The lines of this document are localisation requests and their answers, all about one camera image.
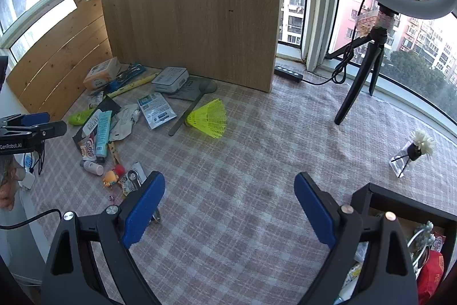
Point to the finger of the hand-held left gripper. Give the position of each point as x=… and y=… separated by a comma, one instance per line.
x=53, y=129
x=34, y=118

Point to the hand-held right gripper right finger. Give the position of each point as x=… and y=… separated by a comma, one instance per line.
x=316, y=214

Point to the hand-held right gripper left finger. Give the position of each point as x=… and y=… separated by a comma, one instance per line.
x=142, y=215

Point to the green hand cream tube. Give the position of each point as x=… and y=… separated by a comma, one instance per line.
x=80, y=116

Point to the black storage box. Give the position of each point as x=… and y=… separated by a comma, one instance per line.
x=400, y=197

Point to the white square box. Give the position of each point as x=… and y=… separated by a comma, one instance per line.
x=170, y=80

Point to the person's left hand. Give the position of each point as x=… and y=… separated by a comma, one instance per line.
x=7, y=189

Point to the small metal clip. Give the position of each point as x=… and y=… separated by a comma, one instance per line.
x=156, y=217

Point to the white charger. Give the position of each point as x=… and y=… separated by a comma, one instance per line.
x=26, y=176

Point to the black packet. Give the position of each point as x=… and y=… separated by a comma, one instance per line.
x=91, y=122

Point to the clear packet with metal opener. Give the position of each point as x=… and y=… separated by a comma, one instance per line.
x=134, y=178

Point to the coffee sachet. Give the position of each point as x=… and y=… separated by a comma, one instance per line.
x=87, y=147

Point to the orange and red toy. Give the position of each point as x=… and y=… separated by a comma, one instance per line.
x=113, y=177

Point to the light blue tube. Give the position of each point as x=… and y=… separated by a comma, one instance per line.
x=103, y=133

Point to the small white bottle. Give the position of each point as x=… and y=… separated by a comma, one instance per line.
x=92, y=167

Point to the wooden slat panel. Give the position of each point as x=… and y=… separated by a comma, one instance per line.
x=60, y=55

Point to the white crumpled packet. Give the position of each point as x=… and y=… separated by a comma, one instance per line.
x=125, y=122

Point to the orange soap box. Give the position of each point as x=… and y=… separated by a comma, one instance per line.
x=101, y=72

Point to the blue packet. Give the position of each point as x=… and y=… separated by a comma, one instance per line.
x=117, y=83

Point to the pink plaid tablecloth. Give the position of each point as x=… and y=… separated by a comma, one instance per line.
x=232, y=183

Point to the long yellow packet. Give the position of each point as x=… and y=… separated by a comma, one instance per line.
x=137, y=82

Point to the blue and white sachet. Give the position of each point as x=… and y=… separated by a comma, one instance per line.
x=156, y=110

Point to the yellow shuttlecock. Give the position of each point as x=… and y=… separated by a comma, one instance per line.
x=209, y=119

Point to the grey flat packet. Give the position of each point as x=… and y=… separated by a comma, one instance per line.
x=194, y=90

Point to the black power strip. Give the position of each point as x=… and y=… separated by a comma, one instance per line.
x=288, y=72

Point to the black tripod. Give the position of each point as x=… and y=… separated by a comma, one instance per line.
x=360, y=76

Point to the light wooden board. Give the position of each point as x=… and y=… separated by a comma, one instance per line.
x=189, y=5

